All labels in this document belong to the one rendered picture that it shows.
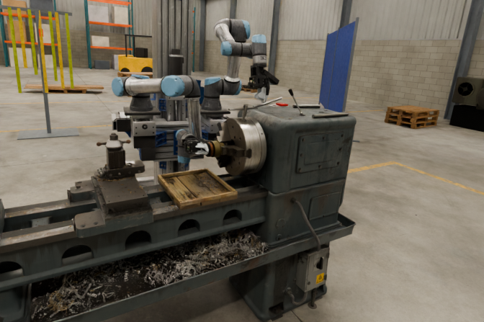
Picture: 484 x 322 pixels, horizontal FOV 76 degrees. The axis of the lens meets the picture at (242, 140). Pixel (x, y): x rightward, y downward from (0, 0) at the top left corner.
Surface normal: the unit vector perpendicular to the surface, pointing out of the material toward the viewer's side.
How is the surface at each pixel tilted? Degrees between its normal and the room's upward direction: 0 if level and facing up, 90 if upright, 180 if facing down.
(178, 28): 90
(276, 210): 90
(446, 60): 90
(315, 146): 90
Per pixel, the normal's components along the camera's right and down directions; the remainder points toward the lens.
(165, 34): 0.39, 0.27
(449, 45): -0.86, 0.08
